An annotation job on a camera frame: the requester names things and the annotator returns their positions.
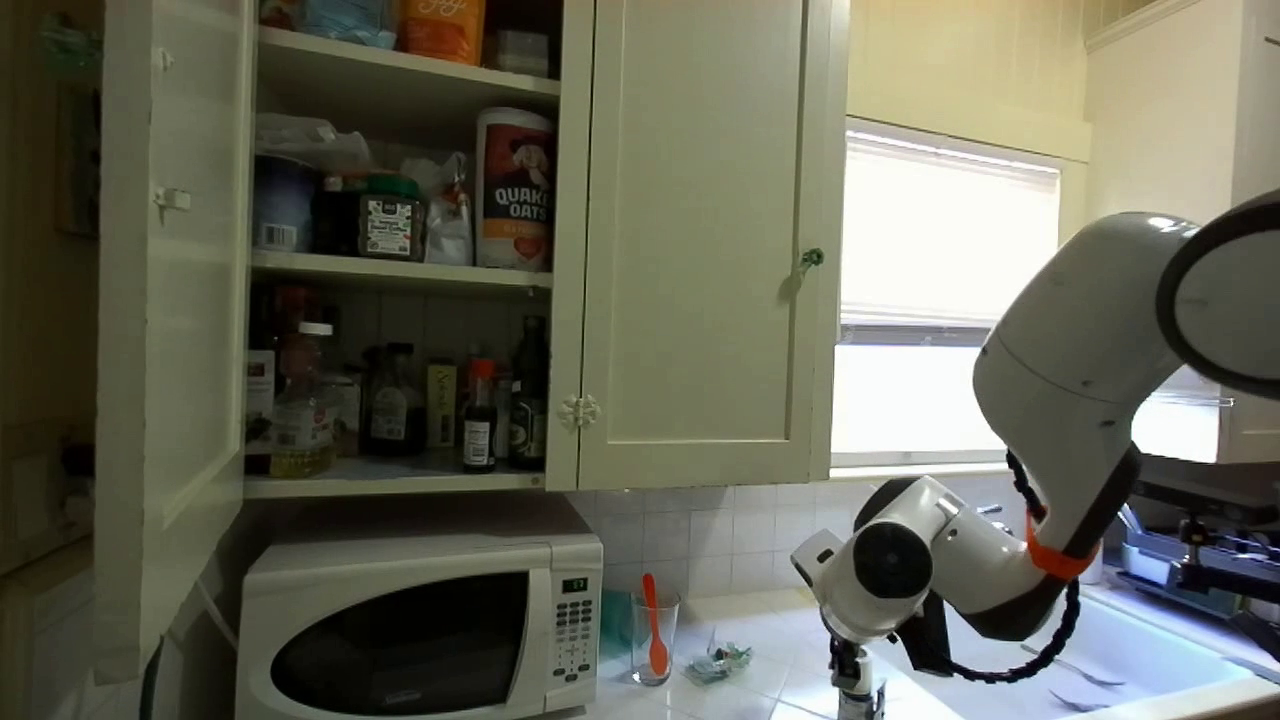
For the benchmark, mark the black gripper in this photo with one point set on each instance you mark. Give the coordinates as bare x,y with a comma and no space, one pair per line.
859,689

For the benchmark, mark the dark sauce bottle red cap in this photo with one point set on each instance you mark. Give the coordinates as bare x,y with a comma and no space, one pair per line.
480,416

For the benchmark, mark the white kitchen sink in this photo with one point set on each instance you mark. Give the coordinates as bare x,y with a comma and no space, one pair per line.
1116,667

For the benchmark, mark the tall dark bottle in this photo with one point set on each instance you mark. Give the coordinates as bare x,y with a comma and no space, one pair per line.
530,384

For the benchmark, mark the orange plastic spoon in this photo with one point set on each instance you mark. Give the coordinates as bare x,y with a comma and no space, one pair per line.
657,650

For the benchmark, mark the closed cabinet door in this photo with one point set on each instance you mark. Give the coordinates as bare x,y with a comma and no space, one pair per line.
715,240

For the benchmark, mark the open cabinet door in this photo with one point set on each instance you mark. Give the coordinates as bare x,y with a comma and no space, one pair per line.
172,308

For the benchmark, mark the clear drinking glass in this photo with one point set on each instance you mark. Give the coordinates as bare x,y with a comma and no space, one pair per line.
636,650

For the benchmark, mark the dark glass jar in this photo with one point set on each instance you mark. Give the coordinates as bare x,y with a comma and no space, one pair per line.
395,406

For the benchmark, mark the green lid spice jar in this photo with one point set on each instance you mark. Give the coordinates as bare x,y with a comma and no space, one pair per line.
391,219

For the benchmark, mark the orange snack bag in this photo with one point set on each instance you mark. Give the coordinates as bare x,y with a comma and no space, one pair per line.
447,28

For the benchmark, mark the Quaker oats canister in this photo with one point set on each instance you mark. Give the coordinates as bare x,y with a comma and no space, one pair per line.
513,188

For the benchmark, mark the white microwave oven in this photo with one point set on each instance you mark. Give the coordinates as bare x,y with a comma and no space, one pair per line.
423,629

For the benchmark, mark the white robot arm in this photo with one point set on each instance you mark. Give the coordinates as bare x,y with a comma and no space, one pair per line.
1060,376

